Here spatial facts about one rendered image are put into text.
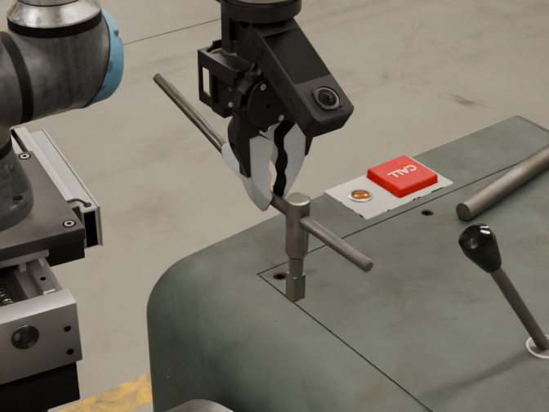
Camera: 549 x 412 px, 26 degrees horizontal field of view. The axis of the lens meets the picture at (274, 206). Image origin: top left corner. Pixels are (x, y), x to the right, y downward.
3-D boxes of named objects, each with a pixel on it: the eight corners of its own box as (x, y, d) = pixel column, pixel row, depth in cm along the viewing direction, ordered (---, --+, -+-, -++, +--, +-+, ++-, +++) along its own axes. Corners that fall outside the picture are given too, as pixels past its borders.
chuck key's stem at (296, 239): (310, 298, 116) (314, 199, 109) (293, 306, 114) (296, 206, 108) (296, 287, 117) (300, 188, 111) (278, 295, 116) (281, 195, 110)
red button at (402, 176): (403, 167, 144) (404, 153, 143) (438, 188, 140) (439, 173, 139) (365, 183, 141) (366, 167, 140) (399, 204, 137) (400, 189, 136)
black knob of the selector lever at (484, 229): (479, 254, 109) (484, 210, 106) (506, 270, 106) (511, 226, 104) (448, 270, 107) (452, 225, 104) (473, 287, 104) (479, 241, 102)
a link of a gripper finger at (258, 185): (236, 189, 117) (238, 104, 112) (273, 215, 113) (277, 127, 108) (210, 198, 115) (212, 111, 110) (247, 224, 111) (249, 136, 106)
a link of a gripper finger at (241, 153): (265, 162, 112) (269, 78, 107) (276, 169, 110) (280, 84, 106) (224, 175, 109) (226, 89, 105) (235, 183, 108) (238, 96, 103)
